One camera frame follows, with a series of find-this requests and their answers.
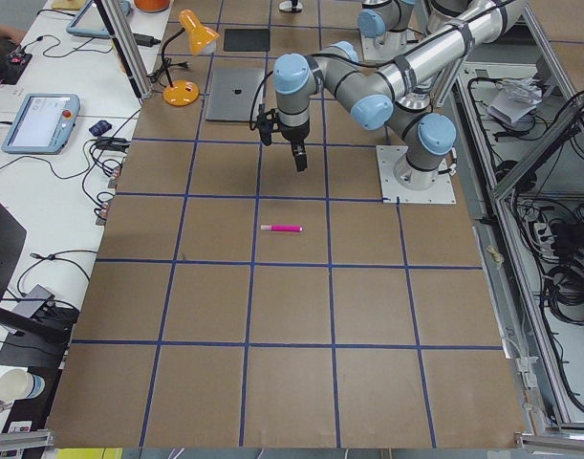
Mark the black monitor stand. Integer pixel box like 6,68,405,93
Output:
0,203,78,368

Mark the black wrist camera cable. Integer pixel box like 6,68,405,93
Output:
247,69,279,147

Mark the black lamp power cable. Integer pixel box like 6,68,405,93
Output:
147,28,192,92

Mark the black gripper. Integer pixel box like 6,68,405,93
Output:
279,121,310,172

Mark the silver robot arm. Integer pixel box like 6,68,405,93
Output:
357,0,419,62
270,1,527,172

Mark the white paper cup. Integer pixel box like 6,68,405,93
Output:
0,368,46,403

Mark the orange desk lamp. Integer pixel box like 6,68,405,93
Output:
161,9,221,107

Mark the silver laptop notebook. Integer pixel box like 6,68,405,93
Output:
205,67,265,122

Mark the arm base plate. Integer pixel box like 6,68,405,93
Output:
376,145,456,205
360,30,419,63

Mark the blue teach pendant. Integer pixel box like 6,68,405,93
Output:
66,1,109,38
1,93,80,155

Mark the aluminium frame post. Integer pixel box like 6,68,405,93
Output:
95,0,152,100

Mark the pink marker pen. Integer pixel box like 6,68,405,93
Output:
260,225,303,233

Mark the black mousepad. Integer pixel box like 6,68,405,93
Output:
224,28,270,53

